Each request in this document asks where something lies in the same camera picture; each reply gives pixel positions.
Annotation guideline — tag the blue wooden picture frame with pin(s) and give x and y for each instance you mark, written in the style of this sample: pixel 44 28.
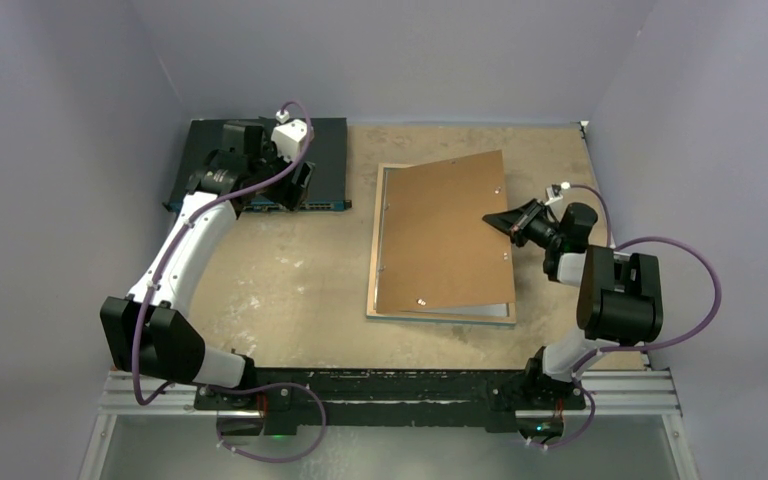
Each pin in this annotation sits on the blue wooden picture frame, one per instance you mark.
pixel 376 268

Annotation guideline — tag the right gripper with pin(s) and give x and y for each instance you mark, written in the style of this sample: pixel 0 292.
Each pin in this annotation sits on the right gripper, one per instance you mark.
pixel 516 222

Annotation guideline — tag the hot air balloon photo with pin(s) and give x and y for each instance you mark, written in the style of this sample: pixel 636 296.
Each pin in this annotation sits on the hot air balloon photo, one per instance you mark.
pixel 489 310

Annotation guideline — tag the black aluminium mounting rail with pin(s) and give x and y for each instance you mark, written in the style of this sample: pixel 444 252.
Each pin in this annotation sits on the black aluminium mounting rail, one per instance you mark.
pixel 497 401

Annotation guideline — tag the brown backing board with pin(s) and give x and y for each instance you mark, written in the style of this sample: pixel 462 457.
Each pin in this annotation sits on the brown backing board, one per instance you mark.
pixel 436 250

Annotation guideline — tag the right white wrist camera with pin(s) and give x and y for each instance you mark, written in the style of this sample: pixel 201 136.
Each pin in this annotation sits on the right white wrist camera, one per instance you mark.
pixel 554 193

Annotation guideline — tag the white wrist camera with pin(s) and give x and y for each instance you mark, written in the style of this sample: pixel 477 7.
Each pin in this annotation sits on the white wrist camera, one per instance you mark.
pixel 290 135
pixel 554 193

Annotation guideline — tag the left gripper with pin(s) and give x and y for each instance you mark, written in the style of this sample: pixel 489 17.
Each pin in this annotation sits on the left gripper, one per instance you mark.
pixel 292 193

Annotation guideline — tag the dark blue flat box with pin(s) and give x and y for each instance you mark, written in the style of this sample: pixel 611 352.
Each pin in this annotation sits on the dark blue flat box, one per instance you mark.
pixel 328 153

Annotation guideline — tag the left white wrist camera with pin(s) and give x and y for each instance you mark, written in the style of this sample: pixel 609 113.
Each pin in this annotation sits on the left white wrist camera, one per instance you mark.
pixel 290 135

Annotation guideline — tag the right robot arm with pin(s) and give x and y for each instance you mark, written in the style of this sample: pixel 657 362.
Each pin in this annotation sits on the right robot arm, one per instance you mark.
pixel 619 302

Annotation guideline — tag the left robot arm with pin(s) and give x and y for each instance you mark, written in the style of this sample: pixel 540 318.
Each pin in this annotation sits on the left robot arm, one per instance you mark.
pixel 147 330

